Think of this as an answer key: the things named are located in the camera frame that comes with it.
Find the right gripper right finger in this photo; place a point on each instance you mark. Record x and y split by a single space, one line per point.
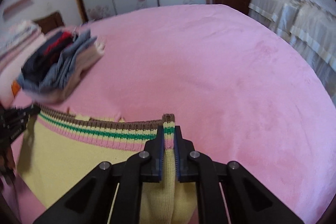
181 151

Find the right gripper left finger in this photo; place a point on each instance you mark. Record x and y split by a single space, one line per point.
157 154

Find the yellow striped knit cardigan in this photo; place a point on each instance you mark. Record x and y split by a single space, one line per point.
59 149

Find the blue denim folded garment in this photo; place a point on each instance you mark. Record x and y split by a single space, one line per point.
58 73

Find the pink cartoon pillow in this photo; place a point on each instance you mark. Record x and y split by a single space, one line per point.
13 69

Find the pink bed blanket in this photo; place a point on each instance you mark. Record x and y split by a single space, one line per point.
237 90

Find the dark navy folded garment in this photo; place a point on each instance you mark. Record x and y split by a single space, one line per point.
40 62

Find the floral folded quilt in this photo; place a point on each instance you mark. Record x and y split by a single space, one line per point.
17 37

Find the dark wooden headboard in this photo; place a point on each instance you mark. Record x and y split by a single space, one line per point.
50 22

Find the light pink folded garment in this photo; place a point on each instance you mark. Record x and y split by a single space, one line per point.
84 61

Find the pink wall shelf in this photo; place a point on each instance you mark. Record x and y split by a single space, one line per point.
16 8

